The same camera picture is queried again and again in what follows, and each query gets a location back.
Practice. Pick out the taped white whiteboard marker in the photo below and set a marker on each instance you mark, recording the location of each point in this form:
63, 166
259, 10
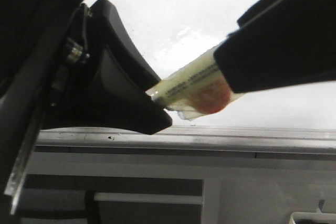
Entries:
197, 89

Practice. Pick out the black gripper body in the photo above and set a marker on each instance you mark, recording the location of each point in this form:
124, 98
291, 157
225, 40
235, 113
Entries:
32, 34

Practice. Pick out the white plastic marker tray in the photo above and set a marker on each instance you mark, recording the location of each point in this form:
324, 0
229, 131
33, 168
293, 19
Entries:
324, 213

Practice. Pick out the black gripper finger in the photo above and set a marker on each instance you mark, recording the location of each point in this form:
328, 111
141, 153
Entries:
106, 27
280, 43
107, 97

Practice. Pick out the white whiteboard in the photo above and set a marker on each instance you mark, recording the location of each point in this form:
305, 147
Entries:
171, 33

